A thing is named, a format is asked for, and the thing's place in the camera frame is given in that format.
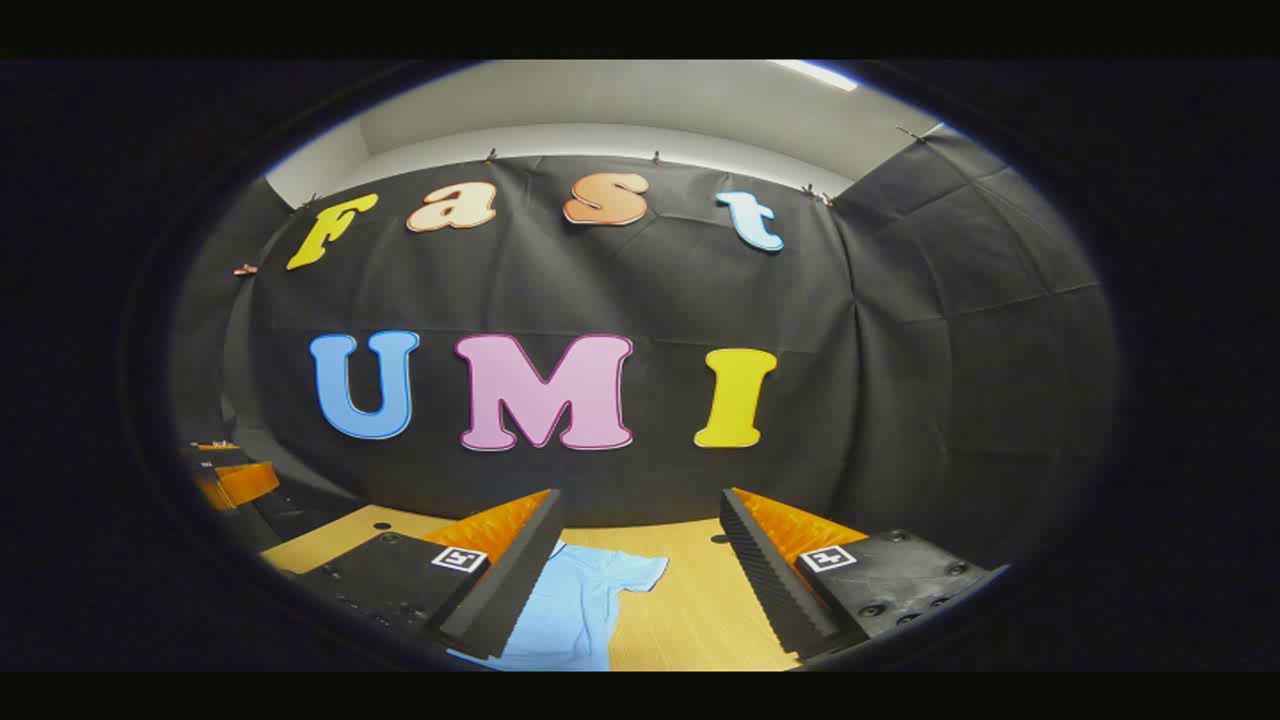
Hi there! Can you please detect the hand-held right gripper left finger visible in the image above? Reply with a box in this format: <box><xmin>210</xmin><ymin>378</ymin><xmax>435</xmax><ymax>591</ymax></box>
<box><xmin>290</xmin><ymin>488</ymin><xmax>566</xmax><ymax>663</ymax></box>

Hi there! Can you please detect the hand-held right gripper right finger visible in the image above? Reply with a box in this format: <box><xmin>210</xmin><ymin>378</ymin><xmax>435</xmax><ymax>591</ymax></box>
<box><xmin>718</xmin><ymin>487</ymin><xmax>1011</xmax><ymax>661</ymax></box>

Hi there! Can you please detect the light blue T-shirt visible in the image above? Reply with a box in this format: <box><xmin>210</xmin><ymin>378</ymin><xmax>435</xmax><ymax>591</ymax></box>
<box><xmin>450</xmin><ymin>543</ymin><xmax>669</xmax><ymax>672</ymax></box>

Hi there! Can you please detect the black backdrop cloth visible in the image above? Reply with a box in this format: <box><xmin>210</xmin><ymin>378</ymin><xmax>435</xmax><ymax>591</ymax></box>
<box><xmin>168</xmin><ymin>125</ymin><xmax>1119</xmax><ymax>571</ymax></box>

